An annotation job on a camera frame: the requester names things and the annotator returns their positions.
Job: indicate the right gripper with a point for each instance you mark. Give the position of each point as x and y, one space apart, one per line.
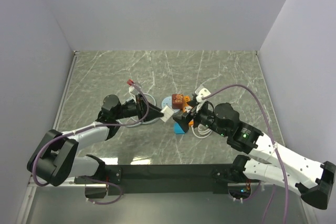
182 120

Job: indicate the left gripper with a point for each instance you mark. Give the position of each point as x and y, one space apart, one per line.
141 103

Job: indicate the white square plug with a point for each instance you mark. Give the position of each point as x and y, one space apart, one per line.
167 112

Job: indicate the round light blue power strip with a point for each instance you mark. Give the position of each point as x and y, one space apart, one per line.
167 102

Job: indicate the red cube socket adapter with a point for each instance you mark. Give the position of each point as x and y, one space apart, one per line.
177 101

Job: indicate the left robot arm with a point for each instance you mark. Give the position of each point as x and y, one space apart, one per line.
55 159

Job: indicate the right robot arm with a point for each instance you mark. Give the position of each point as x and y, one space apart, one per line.
261 159

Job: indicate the blue square adapter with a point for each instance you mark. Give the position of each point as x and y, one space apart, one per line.
178 130

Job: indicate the orange power strip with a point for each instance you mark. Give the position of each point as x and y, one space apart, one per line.
187 108

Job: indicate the black base beam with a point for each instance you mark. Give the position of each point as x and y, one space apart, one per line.
192 178

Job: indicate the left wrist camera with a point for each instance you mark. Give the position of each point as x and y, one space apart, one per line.
134 89

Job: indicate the aluminium rail frame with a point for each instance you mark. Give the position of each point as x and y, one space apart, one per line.
96 74

